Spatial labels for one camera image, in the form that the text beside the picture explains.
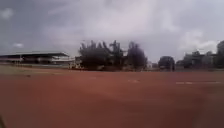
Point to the group of dark trees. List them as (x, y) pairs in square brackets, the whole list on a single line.
[(110, 56)]

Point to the small dark tree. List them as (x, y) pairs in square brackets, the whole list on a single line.
[(166, 62)]

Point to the low flat-roofed building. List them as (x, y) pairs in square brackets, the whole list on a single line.
[(36, 57)]

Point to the cluster of buildings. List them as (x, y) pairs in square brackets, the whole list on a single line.
[(203, 60)]

